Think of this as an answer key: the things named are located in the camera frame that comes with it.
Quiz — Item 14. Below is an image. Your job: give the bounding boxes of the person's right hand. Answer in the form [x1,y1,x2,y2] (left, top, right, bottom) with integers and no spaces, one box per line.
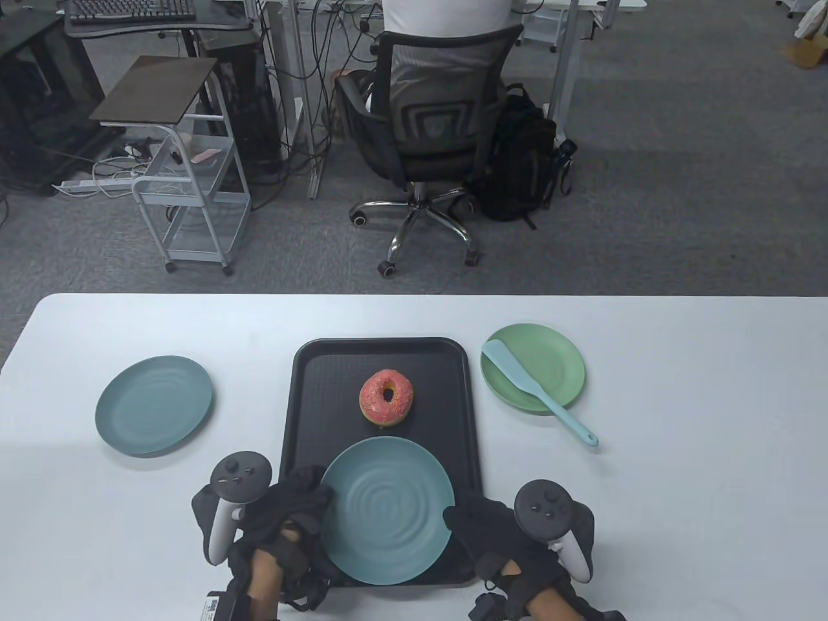
[443,497,571,604]

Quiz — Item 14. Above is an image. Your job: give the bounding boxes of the person's left hand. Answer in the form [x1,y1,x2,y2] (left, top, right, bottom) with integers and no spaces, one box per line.
[228,466,338,612]

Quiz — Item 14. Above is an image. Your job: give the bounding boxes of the teal round plate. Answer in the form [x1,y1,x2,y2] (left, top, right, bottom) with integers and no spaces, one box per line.
[321,436,455,585]
[95,356,214,458]

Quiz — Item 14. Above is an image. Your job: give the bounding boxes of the black baking tray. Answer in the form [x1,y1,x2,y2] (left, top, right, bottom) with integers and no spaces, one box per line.
[280,337,486,588]

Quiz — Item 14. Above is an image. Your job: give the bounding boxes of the pink sprinkled mini donut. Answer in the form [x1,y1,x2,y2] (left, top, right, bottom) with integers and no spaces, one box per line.
[360,369,415,429]

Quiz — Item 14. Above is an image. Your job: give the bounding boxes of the light blue dessert shovel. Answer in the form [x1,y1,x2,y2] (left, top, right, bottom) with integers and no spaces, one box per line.
[482,340,599,448]

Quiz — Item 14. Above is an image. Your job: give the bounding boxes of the person's right forearm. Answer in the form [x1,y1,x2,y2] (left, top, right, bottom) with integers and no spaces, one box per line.
[525,592,580,621]

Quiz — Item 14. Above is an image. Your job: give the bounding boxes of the person's left forearm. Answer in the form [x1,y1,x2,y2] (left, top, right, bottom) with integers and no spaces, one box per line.
[249,582,285,621]

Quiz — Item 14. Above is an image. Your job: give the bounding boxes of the black wrist module white label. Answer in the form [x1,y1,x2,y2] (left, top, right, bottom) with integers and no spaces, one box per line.
[206,579,259,621]

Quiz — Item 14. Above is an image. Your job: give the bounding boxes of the light green round plate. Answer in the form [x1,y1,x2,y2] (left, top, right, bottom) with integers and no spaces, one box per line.
[480,323,586,415]

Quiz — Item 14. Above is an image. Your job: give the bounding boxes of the white rolling cart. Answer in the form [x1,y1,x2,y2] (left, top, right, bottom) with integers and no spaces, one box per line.
[132,115,252,277]

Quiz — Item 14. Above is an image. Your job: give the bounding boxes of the black backpack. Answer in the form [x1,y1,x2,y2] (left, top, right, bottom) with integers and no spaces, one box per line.
[475,83,576,230]

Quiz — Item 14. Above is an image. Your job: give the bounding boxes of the black mesh office chair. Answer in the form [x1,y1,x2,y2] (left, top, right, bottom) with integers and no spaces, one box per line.
[334,24,525,279]

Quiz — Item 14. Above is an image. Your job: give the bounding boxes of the white power strip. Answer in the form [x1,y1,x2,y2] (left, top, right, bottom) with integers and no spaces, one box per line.
[53,176,140,197]

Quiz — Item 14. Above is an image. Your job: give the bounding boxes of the black computer tower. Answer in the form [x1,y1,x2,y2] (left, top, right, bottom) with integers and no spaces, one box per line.
[197,29,285,179]

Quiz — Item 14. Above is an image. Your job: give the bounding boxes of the dark brown side table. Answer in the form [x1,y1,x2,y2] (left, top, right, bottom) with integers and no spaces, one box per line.
[89,55,219,125]

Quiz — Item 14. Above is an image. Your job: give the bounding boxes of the black desk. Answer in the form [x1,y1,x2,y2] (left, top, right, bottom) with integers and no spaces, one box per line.
[61,0,259,39]

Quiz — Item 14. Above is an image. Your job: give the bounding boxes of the black keyboard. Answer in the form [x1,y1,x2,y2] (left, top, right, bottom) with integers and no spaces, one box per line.
[68,0,196,25]

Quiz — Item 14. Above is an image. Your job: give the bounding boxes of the cardboard box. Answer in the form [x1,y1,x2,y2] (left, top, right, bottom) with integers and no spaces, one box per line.
[784,36,828,69]

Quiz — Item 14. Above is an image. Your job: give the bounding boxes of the white bag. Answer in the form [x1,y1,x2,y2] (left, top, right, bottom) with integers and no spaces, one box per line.
[794,0,828,39]

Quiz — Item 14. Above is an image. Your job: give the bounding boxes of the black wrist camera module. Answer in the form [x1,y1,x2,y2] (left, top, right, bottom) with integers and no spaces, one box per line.
[472,592,515,621]

